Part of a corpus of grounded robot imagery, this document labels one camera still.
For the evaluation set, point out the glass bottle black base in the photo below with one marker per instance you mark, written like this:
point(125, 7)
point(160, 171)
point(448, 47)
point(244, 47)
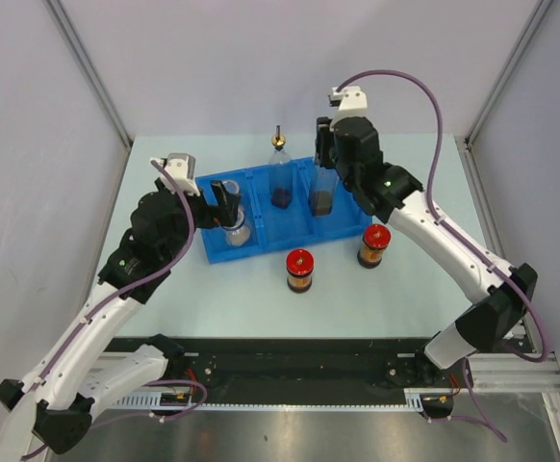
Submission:
point(322, 190)

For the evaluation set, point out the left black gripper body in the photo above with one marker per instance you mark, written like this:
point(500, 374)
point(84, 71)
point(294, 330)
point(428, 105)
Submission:
point(176, 243)

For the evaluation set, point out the glass jar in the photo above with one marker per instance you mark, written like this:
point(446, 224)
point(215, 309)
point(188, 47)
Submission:
point(238, 234)
point(232, 190)

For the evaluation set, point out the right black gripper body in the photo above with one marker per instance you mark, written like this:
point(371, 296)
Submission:
point(343, 167)

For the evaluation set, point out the glass bottle brown powder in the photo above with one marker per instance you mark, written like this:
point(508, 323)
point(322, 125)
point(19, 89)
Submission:
point(280, 174)

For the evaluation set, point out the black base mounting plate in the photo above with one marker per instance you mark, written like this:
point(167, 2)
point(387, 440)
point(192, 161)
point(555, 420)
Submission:
point(246, 370)

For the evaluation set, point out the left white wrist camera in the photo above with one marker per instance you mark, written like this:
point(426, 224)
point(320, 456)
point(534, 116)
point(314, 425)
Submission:
point(180, 167)

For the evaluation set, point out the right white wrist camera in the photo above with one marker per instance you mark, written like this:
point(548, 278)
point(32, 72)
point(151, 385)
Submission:
point(348, 102)

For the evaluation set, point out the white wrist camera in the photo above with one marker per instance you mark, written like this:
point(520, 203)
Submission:
point(348, 102)
point(180, 167)

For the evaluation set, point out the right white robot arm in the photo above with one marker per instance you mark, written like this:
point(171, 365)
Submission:
point(497, 291)

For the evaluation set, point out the white slotted cable duct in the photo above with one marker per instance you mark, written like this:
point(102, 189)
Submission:
point(402, 400)

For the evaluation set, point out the red-lid jar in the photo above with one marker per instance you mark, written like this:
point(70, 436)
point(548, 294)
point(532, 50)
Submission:
point(300, 265)
point(375, 240)

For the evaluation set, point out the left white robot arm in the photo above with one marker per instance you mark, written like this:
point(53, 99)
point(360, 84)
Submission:
point(59, 399)

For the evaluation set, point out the blue three-compartment plastic bin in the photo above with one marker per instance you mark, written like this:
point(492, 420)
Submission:
point(274, 229)

